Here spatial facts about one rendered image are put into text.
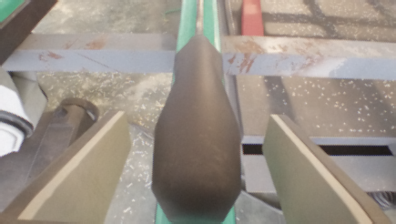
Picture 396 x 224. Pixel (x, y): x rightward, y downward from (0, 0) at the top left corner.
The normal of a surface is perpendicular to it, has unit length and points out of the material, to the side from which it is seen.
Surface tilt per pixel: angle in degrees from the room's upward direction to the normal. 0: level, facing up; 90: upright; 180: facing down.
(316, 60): 90
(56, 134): 0
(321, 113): 0
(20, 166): 0
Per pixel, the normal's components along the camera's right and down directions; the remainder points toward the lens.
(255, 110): 0.02, -0.58
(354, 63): -0.01, 0.81
